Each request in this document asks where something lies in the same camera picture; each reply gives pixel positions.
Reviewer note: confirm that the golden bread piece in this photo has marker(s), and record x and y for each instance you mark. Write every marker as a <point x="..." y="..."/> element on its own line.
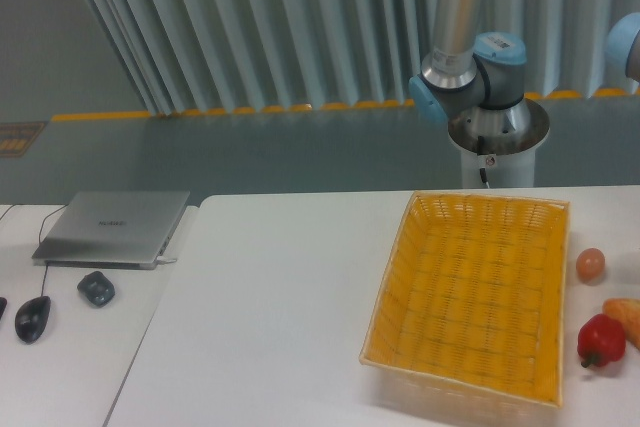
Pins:
<point x="627" y="312"/>

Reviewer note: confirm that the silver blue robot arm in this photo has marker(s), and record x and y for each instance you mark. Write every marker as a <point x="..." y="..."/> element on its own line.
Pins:
<point x="486" y="54"/>

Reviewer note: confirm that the yellow woven basket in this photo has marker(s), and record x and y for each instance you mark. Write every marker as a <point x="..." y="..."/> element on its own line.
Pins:
<point x="473" y="295"/>

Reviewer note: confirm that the silver closed laptop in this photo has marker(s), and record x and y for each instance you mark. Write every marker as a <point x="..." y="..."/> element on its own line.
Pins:
<point x="124" y="229"/>

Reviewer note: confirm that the small black device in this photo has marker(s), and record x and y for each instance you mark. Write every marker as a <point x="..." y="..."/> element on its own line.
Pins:
<point x="97" y="289"/>

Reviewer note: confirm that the brown egg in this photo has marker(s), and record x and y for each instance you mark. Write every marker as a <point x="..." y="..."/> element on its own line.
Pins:
<point x="590" y="264"/>

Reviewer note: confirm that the black computer mouse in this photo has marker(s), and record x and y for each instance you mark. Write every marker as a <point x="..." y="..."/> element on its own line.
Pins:
<point x="31" y="319"/>

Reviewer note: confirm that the red bell pepper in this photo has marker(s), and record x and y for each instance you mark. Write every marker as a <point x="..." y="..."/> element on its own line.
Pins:
<point x="601" y="341"/>

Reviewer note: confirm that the black object at edge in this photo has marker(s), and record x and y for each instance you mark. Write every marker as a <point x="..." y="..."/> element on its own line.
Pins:
<point x="3" y="305"/>

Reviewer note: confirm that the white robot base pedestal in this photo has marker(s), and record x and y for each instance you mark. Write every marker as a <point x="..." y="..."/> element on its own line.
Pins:
<point x="497" y="171"/>

